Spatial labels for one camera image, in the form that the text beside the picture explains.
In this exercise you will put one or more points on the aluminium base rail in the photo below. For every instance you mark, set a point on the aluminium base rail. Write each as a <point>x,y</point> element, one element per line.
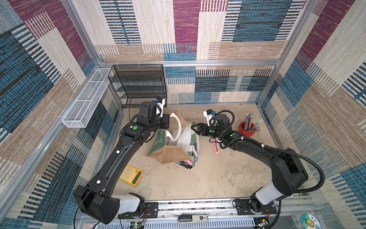
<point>210,213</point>

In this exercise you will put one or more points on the white wire mesh basket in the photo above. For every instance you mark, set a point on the white wire mesh basket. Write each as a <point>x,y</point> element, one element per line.
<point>86,103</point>

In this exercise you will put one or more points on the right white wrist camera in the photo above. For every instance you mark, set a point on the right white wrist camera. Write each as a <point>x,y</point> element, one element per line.
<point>209,115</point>

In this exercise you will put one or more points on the pencils in cup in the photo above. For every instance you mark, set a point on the pencils in cup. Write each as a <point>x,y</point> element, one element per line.
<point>249,123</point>

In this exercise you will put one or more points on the black wire mesh shelf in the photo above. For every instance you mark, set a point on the black wire mesh shelf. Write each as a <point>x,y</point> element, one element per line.
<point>135,84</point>

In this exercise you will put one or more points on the yellow calculator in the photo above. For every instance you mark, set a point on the yellow calculator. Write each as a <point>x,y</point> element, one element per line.
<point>131,175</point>

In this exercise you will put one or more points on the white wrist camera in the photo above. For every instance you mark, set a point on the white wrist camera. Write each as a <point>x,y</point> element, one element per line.
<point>209,115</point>
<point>160,103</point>

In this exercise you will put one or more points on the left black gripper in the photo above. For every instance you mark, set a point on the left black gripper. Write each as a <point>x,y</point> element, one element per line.
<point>165,117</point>

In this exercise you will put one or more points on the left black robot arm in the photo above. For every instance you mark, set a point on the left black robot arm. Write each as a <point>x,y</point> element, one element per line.
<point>95,198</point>

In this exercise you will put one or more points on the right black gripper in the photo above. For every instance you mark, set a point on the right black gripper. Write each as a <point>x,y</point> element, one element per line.
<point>203,129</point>

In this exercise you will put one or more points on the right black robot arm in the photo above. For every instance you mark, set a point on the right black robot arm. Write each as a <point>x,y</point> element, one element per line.
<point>288,172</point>

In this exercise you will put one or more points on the grey blue utility knife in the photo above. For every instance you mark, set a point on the grey blue utility knife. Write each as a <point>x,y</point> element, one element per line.
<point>195,154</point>

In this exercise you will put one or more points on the red pencil cup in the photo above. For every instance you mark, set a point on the red pencil cup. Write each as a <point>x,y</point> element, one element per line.
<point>242,130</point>

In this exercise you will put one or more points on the black utility knife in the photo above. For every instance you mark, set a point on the black utility knife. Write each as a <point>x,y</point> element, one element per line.
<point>184,164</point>

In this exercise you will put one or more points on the pink grey utility knife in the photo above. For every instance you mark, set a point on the pink grey utility knife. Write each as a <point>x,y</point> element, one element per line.
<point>191,163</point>

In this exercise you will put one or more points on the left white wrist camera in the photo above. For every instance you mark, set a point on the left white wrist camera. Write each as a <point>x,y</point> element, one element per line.
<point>160,103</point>

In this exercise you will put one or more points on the green Christmas burlap tote bag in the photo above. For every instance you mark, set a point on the green Christmas burlap tote bag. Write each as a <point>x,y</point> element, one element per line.
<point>176,143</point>

